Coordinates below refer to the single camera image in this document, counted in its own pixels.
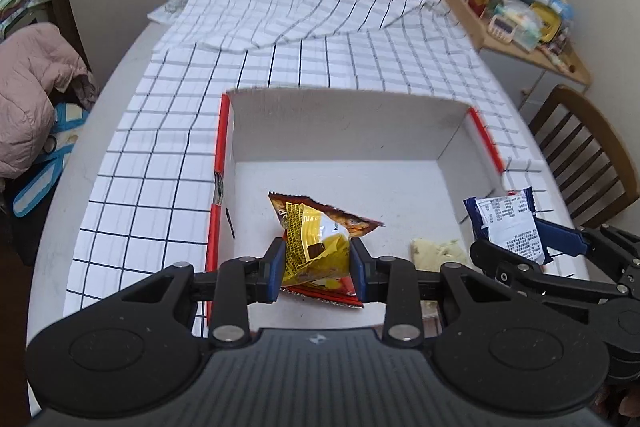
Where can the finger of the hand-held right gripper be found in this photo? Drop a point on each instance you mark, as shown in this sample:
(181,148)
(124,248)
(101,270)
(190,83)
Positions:
(500,259)
(565,239)

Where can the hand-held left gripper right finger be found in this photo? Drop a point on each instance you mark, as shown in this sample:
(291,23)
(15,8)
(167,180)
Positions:
(358,269)

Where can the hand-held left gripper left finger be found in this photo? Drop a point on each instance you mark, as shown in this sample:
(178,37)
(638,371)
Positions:
(276,269)

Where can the blue snack packet white label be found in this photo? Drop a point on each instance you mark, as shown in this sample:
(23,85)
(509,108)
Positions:
(510,227)

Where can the yellow snack packet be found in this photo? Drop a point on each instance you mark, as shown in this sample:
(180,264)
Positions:
(315,247)

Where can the red cardboard box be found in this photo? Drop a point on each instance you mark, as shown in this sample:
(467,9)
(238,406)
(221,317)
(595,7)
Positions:
(350,132)

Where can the red-brown snack packet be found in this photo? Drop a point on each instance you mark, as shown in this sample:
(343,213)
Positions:
(361,223)

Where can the pale cream snack packet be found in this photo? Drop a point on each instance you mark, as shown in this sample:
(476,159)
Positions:
(440,253)

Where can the wooden chair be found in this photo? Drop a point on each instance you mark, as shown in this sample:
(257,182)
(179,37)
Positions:
(595,142)

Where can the white cabinet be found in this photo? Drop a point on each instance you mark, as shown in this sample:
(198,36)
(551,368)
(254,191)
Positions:
(515,74)

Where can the white checked tablecloth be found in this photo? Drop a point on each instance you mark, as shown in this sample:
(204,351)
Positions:
(350,57)

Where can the yellow tin box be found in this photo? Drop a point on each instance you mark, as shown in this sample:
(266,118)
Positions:
(546,21)

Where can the white plastic bag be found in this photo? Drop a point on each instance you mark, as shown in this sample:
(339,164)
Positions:
(520,24)

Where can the white kitchen timer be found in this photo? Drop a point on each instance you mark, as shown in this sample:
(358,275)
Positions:
(501,28)

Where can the light blue box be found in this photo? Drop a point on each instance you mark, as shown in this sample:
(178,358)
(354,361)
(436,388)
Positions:
(564,9)

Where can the wooden tray shelf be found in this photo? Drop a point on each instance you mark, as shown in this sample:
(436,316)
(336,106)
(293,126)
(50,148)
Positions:
(470,14)

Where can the blue and white cushion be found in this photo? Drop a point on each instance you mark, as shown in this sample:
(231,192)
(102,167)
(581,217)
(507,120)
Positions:
(47,167)

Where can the white printed paper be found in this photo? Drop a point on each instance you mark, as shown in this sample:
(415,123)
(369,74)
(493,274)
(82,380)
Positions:
(167,4)

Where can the pink padded jacket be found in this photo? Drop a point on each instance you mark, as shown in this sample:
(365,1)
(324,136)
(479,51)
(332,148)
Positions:
(35,87)

